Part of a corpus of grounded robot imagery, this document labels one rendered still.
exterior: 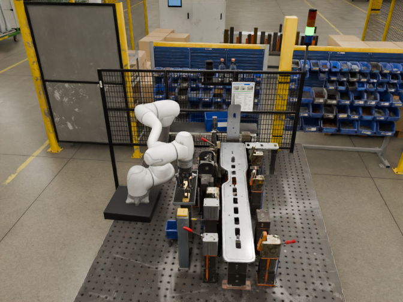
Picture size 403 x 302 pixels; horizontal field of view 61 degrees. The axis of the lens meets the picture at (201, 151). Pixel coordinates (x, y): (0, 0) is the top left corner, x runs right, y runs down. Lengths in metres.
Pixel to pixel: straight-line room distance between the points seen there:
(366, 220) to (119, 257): 2.69
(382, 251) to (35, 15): 4.52
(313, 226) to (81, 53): 3.29
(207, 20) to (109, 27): 4.91
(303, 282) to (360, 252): 1.44
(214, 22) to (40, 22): 5.14
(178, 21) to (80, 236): 6.47
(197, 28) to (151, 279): 7.41
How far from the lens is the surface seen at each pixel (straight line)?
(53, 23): 4.63
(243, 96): 3.31
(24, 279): 3.58
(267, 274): 2.25
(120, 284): 2.37
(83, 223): 3.93
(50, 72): 4.86
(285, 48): 3.26
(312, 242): 2.66
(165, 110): 2.42
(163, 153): 1.86
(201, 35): 9.05
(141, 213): 2.71
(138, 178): 2.70
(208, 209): 2.22
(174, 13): 9.06
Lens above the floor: 2.50
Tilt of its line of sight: 30 degrees down
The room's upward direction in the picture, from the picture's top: straight up
